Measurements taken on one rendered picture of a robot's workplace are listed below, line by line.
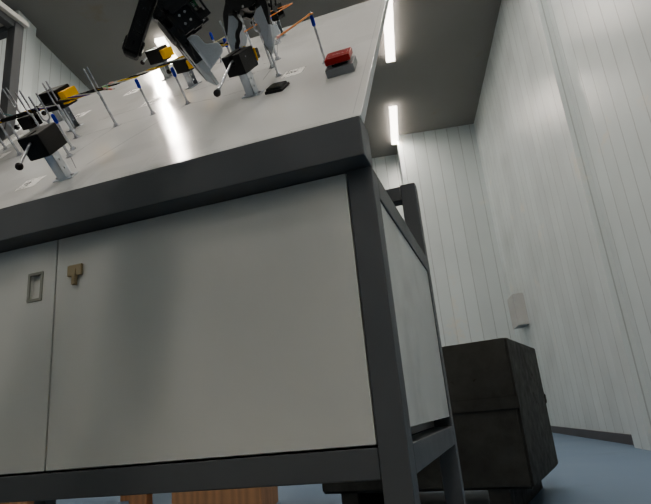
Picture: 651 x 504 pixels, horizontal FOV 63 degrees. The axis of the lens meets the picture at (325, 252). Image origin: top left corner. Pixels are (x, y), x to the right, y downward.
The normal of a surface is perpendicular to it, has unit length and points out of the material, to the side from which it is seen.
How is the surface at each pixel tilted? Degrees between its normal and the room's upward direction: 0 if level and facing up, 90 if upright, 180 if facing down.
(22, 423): 90
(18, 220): 90
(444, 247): 90
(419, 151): 90
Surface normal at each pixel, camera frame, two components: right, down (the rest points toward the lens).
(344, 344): -0.32, -0.25
